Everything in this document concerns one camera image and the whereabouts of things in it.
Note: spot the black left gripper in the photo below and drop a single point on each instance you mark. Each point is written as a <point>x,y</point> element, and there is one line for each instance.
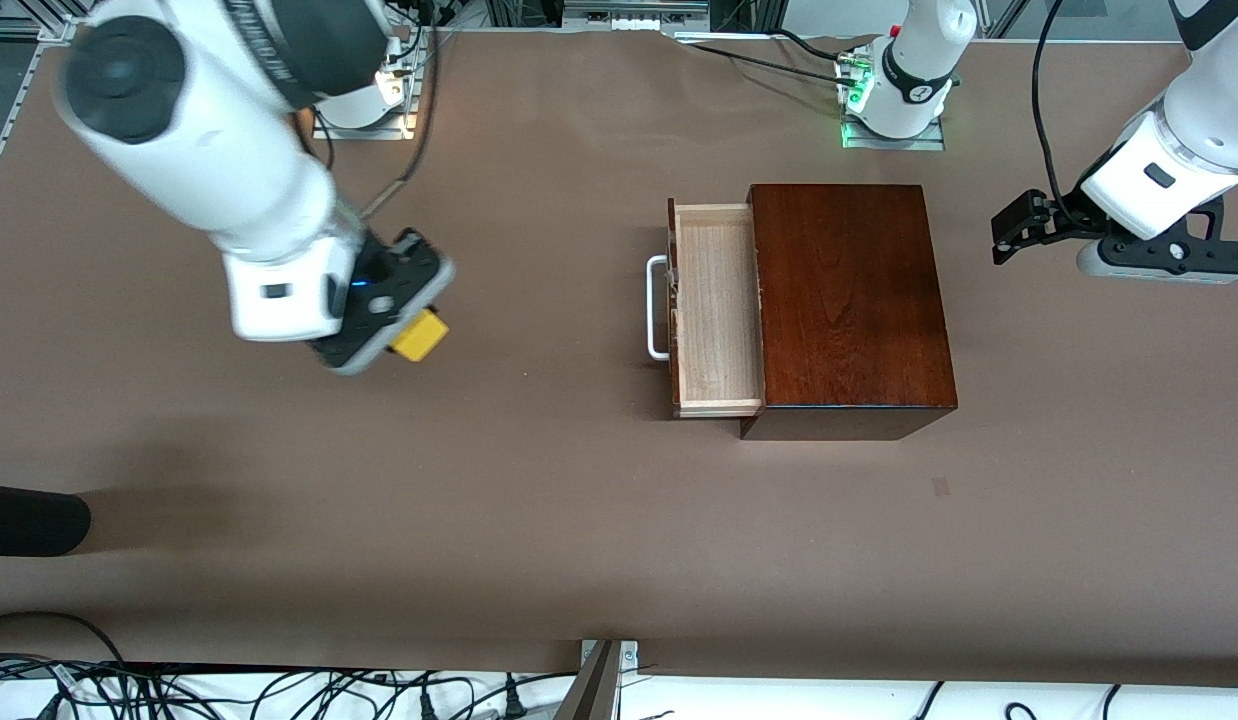
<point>1067,217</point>

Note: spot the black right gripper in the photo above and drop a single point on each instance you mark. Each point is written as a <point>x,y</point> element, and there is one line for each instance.
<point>432,308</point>

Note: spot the yellow block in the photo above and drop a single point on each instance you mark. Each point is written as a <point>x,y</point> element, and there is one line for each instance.
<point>421,335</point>

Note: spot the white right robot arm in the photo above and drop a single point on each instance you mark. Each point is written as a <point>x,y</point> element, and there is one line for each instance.
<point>229,170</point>

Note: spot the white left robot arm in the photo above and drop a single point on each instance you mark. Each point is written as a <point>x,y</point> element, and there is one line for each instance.
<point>1199,130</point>

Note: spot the dark brown wooden cabinet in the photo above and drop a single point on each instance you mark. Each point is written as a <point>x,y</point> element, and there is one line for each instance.
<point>849,300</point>

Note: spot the brown paper table cover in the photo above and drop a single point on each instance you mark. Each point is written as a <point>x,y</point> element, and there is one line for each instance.
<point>479,450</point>

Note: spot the black rounded cylinder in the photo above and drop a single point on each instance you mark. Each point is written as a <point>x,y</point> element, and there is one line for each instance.
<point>29,520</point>

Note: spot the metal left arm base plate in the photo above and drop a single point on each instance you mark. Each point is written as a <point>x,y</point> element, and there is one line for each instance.
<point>929,143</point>

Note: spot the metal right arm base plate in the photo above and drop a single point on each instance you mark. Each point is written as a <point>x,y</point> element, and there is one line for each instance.
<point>399,125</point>

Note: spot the aluminium frame profile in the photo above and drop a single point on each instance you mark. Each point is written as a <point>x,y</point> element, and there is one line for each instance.
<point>629,15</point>

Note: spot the aluminium table rail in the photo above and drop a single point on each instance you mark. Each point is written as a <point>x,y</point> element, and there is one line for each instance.
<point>9,120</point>

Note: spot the metal table bracket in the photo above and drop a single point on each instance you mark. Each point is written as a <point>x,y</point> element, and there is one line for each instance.
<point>604,690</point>

